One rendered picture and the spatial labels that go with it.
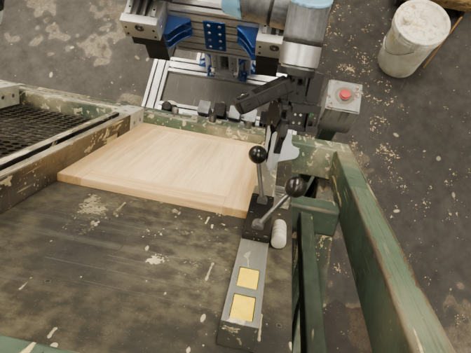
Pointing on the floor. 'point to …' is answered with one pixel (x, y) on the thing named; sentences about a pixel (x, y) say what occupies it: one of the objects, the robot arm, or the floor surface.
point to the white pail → (413, 37)
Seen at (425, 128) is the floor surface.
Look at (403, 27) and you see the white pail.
